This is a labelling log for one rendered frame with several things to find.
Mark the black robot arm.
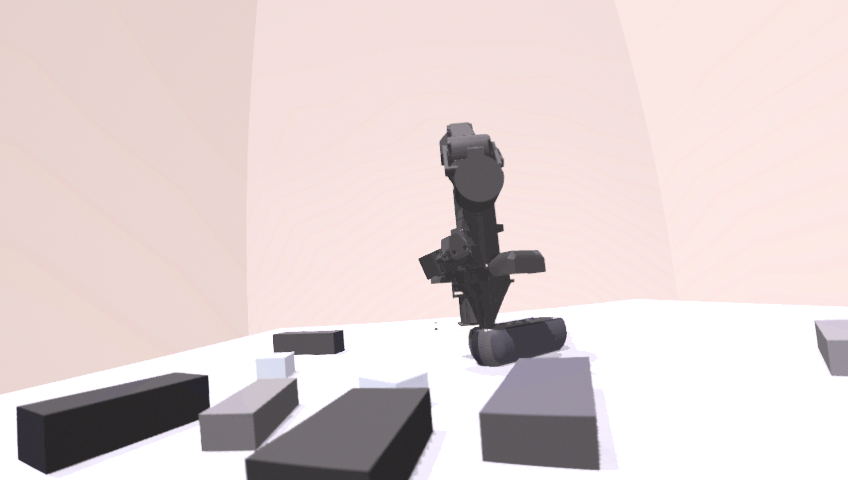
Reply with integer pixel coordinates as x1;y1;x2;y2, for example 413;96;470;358
418;122;505;327

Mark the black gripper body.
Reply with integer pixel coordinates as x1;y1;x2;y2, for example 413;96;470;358
431;215;546;284

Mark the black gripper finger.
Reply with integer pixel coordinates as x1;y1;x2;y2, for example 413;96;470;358
452;283;483;329
468;278;515;330

